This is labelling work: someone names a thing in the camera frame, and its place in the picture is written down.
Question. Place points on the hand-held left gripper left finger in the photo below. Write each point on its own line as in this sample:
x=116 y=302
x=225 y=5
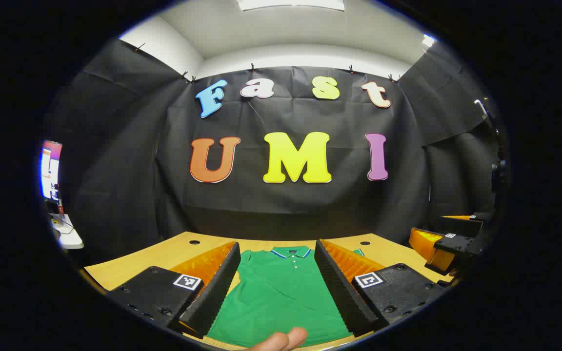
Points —
x=215 y=292

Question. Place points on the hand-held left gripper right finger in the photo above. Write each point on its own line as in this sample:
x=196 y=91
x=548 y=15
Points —
x=342 y=292

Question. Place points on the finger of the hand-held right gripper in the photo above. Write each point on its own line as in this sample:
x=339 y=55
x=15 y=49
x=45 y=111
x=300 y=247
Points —
x=459 y=243
x=461 y=225

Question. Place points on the green T-shirt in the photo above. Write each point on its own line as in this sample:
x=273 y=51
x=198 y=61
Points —
x=281 y=292

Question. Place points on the ceiling light panel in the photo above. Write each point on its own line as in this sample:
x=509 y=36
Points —
x=428 y=40
x=291 y=4

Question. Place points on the white power strip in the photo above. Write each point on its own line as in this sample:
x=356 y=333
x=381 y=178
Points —
x=69 y=236

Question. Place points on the red bottle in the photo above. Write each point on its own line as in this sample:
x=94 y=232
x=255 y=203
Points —
x=60 y=204

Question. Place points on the computer monitor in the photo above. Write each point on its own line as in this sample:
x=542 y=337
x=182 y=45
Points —
x=50 y=168

